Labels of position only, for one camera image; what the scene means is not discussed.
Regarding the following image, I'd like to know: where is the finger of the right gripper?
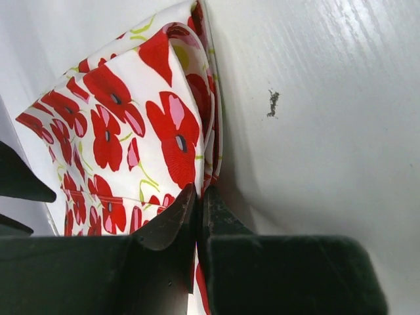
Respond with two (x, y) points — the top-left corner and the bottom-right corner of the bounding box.
(1, 142), (56, 202)
(0, 214), (33, 236)

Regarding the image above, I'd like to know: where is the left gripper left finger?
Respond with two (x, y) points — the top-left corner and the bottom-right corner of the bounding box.
(1, 184), (196, 314)

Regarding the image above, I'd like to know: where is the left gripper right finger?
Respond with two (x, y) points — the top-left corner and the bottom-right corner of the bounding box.
(198, 186), (389, 314)

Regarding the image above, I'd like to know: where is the red poppy print skirt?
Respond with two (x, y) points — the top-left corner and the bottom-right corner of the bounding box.
(15, 0), (224, 315)

